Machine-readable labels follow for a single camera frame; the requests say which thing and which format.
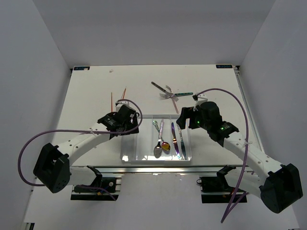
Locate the white divided cutlery tray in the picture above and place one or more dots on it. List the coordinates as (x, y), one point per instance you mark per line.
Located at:
(138, 148)

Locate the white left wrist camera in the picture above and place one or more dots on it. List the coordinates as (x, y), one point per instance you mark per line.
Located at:
(120, 103)

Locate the green handled fork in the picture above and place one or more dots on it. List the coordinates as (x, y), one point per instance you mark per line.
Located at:
(166, 96)

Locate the black handled spoon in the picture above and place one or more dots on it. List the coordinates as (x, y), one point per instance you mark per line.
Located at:
(155, 123)

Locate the rainbow iridescent knife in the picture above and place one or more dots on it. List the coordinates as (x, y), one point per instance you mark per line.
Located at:
(175, 141)

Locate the blue label sticker left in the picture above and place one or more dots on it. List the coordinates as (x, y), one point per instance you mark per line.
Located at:
(81, 68)

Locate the pink handled fork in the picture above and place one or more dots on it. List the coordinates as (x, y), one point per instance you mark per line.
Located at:
(174, 103)

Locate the rainbow iridescent spoon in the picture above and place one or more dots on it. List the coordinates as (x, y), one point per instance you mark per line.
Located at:
(165, 146)

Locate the blue label sticker right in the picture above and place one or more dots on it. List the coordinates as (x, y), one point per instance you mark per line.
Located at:
(223, 66)

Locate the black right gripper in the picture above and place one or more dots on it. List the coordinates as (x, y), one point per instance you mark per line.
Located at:
(186, 113)

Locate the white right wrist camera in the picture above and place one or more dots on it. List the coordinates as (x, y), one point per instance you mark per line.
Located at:
(200, 97)

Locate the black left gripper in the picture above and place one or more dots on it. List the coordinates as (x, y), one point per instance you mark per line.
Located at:
(133, 125)

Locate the pink handled spoon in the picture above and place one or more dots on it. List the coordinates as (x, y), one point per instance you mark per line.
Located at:
(158, 149)

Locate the blue label sticker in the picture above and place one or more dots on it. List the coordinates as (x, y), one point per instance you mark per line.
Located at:
(81, 68)
(223, 66)

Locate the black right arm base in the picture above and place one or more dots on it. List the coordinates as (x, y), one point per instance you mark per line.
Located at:
(213, 186)

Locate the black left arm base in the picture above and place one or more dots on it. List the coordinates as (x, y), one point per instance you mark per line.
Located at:
(100, 187)

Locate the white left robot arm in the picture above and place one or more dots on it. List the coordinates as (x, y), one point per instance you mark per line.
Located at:
(54, 167)

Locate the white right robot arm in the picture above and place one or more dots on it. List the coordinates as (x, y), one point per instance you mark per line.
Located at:
(276, 184)

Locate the ornate silver knife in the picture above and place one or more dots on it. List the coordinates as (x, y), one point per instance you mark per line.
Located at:
(183, 149)

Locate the black handled fork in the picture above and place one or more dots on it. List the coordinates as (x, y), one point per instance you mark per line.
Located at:
(160, 88)

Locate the orange chopstick left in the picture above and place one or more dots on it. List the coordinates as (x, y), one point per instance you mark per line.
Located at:
(111, 101)

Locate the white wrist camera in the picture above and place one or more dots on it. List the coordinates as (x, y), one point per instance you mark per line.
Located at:
(120, 103)
(200, 97)

